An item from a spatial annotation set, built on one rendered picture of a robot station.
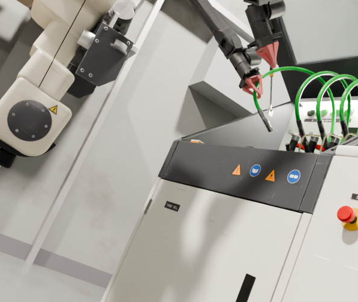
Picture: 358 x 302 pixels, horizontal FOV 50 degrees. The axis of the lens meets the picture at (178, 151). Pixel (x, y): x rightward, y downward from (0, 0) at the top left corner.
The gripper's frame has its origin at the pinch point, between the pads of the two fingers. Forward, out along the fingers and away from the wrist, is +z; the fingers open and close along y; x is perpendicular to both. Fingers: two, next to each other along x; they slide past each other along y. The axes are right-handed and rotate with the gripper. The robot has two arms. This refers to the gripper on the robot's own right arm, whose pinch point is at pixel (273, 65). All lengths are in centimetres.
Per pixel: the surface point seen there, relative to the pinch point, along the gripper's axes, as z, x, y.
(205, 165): 23.3, 15.2, -27.6
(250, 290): 51, -20, -43
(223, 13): -67, 197, 119
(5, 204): 21, 205, -107
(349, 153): 27.2, -31.7, -11.6
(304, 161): 27.2, -20.8, -16.3
